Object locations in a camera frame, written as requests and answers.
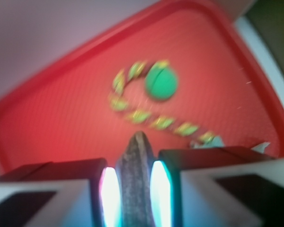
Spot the red plastic tray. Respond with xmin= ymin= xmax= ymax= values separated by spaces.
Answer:
xmin=0 ymin=0 xmax=284 ymax=174

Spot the green rubber ball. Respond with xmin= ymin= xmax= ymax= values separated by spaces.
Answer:
xmin=144 ymin=66 xmax=178 ymax=101

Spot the multicolour braided rope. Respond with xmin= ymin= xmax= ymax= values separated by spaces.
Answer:
xmin=108 ymin=60 xmax=216 ymax=144

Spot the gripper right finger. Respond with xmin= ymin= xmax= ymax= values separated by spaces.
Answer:
xmin=151 ymin=147 xmax=284 ymax=227

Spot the brown wood chip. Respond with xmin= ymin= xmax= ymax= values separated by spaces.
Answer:
xmin=115 ymin=131 xmax=155 ymax=227

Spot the light blue cloth rag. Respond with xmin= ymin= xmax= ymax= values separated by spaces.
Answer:
xmin=189 ymin=136 xmax=270 ymax=154

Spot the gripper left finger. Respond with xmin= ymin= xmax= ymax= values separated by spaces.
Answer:
xmin=0 ymin=158 xmax=121 ymax=227

